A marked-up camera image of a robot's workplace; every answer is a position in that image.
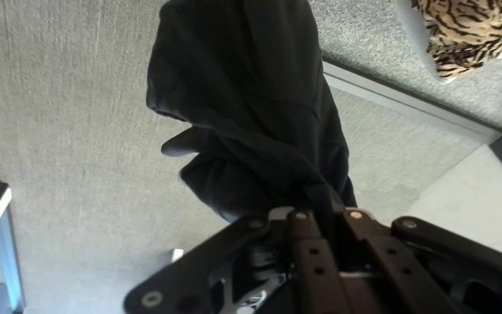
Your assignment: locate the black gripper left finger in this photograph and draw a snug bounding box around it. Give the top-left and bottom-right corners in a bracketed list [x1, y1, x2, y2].
[124, 208, 353, 314]

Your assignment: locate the black cloth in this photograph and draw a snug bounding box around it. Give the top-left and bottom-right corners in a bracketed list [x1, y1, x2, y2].
[145, 0, 360, 229]

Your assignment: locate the tiger print cloth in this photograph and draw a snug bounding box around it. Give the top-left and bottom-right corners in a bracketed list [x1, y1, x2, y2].
[412, 0, 502, 80]

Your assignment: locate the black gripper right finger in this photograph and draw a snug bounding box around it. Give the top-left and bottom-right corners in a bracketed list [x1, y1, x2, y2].
[342, 206, 502, 314]

